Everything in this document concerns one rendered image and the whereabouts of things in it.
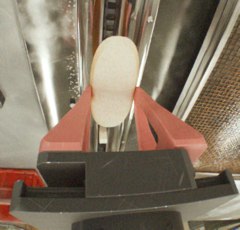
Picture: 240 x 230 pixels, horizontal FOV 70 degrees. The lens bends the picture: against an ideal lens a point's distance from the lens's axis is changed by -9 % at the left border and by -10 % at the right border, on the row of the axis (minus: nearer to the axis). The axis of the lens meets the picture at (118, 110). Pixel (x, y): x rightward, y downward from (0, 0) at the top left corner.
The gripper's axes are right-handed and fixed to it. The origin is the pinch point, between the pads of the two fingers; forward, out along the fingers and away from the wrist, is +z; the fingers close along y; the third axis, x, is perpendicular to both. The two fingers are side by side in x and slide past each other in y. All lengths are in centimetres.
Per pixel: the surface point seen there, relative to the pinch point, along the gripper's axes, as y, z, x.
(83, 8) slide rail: 2.7, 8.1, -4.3
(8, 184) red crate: 24.6, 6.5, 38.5
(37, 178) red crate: 17.8, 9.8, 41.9
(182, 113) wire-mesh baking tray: -9.4, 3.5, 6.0
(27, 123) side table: 14.0, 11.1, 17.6
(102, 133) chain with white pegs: 0.0, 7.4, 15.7
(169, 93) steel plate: -11.0, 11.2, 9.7
